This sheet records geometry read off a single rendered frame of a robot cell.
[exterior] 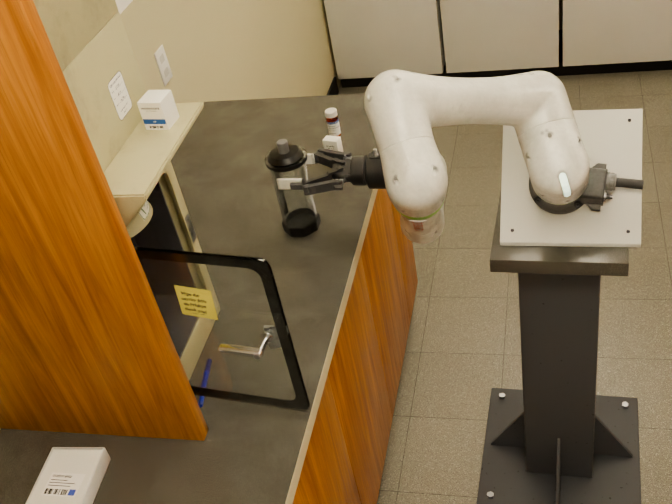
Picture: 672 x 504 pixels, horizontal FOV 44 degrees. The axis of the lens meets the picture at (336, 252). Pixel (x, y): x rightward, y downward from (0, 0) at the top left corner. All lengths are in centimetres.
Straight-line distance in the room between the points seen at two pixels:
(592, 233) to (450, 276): 144
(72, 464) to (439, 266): 206
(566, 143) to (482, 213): 192
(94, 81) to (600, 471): 193
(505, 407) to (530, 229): 99
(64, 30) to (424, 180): 68
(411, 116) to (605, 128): 66
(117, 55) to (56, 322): 52
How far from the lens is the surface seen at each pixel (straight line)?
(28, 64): 131
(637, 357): 312
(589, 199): 204
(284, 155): 210
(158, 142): 161
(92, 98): 156
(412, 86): 163
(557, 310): 223
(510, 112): 183
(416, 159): 158
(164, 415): 176
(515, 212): 209
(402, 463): 283
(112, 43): 165
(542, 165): 185
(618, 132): 212
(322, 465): 199
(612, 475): 278
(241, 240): 226
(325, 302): 200
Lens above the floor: 226
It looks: 38 degrees down
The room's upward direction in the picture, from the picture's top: 12 degrees counter-clockwise
